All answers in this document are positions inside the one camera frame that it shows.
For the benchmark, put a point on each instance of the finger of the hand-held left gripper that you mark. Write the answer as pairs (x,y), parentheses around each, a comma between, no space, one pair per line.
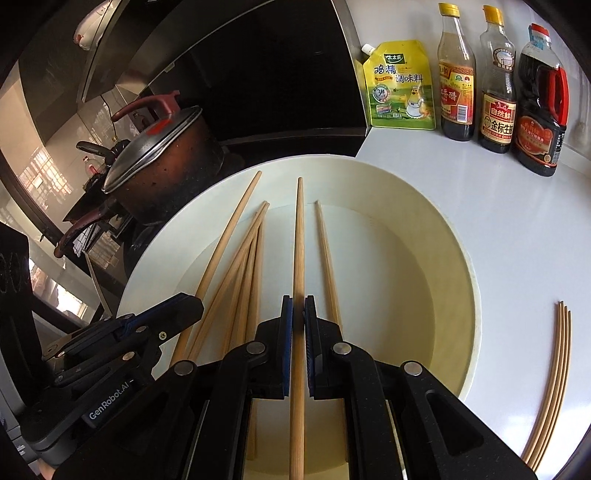
(147,344)
(180,309)

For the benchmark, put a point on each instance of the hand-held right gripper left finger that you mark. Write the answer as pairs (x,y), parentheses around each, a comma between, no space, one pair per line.
(288,323)

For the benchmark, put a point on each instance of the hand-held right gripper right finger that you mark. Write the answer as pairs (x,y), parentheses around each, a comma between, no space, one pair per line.
(308,323)

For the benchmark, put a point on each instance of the wooden chopstick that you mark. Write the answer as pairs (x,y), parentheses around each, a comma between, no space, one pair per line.
(328,263)
(299,240)
(226,244)
(229,277)
(248,277)

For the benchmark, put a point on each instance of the white round basin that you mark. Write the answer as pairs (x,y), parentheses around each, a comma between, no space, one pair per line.
(392,277)

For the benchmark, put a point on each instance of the bundle of wooden chopsticks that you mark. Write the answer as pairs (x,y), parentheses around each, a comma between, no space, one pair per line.
(563,346)

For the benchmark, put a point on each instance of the brown cooking pot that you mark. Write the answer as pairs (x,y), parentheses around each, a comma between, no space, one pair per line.
(175,175)

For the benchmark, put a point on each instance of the yellow seasoning pouch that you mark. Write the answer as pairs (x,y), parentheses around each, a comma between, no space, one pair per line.
(401,92)

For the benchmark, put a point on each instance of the range hood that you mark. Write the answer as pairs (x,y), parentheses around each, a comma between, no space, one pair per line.
(207,41)

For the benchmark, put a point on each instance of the dark vinegar bottle orange label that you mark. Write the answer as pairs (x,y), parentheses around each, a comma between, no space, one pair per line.
(457,97)

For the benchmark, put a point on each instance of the clear soy sauce bottle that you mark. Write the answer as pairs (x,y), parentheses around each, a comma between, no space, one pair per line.
(497,115)

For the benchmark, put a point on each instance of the large soy sauce jug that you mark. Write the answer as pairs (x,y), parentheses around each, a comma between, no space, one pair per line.
(535,138)

